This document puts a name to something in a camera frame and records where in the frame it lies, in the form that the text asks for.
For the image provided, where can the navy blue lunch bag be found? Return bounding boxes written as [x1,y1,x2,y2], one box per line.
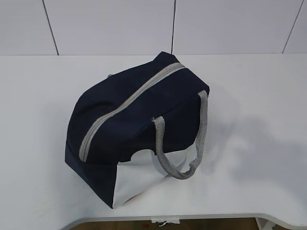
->
[65,52,210,208]

